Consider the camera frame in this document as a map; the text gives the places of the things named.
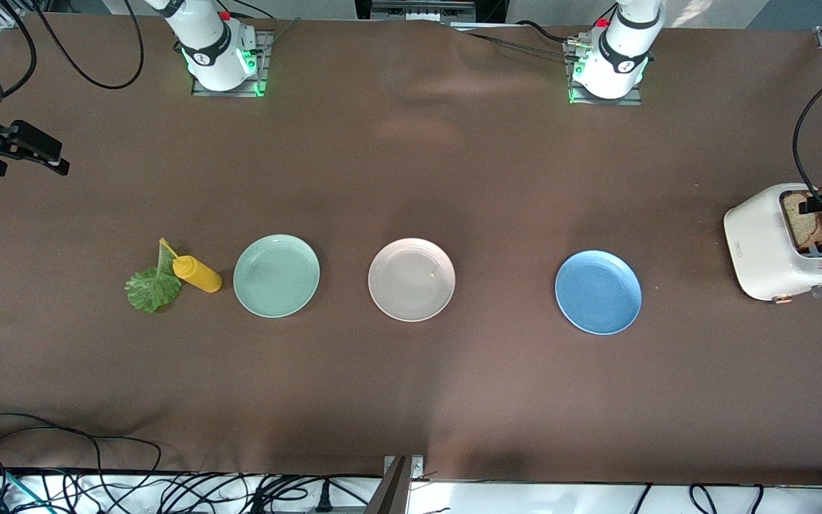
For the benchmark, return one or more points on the green lettuce leaf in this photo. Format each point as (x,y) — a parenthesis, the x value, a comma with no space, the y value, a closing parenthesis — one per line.
(150,289)

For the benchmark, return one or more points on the yellow squeeze bottle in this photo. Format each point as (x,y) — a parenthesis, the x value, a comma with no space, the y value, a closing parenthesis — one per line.
(200,275)

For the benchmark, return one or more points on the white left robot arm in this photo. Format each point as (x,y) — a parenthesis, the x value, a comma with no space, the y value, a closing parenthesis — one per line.
(625,50)

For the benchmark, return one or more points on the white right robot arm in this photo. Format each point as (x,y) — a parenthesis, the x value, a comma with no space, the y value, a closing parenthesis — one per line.
(215,50)

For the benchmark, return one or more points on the blue plate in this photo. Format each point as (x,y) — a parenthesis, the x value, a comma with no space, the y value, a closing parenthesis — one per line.
(598,293)

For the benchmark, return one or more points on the mint green plate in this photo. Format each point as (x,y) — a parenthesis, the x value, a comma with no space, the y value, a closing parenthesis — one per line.
(275,277)

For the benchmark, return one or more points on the beige plate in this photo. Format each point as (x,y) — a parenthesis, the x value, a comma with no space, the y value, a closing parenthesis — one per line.
(411,280)

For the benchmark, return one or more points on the white toaster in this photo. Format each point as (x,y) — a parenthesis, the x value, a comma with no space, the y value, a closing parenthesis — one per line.
(760,250)

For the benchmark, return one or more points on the brown table cloth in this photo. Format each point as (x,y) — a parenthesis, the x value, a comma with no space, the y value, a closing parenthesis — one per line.
(496,400)

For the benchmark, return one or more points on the dark metal equipment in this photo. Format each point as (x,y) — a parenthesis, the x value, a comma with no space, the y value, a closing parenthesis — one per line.
(489,8)

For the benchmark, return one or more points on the black power plug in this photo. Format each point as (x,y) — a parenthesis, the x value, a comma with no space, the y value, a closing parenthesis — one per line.
(323,500)

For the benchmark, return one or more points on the silver metal bracket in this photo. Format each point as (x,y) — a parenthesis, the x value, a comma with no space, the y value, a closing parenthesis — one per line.
(417,467)

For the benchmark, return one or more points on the dark metal post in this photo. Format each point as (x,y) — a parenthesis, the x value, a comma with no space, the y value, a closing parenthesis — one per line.
(389,496)

